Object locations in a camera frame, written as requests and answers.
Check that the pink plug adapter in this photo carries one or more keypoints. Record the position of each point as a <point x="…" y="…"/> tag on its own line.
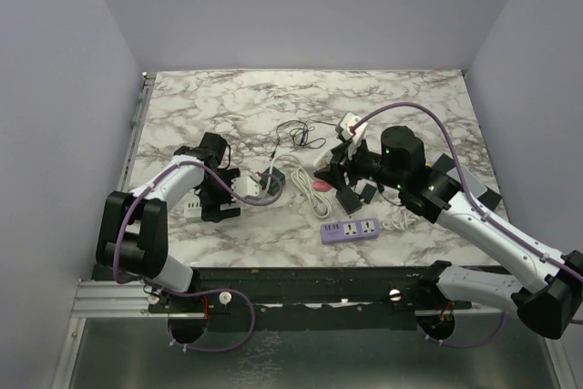
<point x="321" y="186"/>

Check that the grey rectangular box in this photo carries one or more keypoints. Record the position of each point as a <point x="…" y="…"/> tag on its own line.
<point x="476" y="187"/>

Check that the black power adapter brick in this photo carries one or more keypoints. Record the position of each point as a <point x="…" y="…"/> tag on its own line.
<point x="349" y="200"/>

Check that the small black adapter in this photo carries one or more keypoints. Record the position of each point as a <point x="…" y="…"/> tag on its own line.
<point x="367" y="193"/>

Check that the black mounting base rail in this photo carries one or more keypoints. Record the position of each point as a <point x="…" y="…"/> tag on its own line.
<point x="308" y="299"/>

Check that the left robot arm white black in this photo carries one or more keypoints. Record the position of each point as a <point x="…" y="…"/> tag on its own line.
<point x="134" y="231"/>

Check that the white power strip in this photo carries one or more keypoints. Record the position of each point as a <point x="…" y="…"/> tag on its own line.
<point x="192" y="210"/>

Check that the dark green charger block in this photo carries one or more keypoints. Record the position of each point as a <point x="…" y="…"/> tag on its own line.
<point x="271" y="181"/>

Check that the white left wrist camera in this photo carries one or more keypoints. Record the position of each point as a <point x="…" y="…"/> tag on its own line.
<point x="247" y="187"/>

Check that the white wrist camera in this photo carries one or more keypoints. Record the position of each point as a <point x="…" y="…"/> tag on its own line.
<point x="247" y="187"/>
<point x="349" y="133"/>

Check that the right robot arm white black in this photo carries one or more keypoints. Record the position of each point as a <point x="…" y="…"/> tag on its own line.
<point x="542" y="286"/>

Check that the aluminium frame left rail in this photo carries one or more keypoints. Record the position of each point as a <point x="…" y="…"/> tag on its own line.
<point x="125" y="166"/>

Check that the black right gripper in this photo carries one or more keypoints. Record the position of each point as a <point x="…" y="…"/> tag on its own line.
<point x="336" y="174"/>

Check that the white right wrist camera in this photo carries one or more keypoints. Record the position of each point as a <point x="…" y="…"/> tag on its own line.
<point x="349" y="133"/>

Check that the purple power strip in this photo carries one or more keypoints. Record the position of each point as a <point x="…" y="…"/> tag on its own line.
<point x="350" y="231"/>

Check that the white cube socket adapter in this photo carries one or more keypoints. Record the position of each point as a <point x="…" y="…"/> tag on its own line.
<point x="324" y="159"/>

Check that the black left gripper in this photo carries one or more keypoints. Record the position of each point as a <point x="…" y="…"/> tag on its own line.
<point x="211" y="208"/>

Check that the black mat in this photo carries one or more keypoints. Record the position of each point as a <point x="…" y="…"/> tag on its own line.
<point x="491" y="199"/>

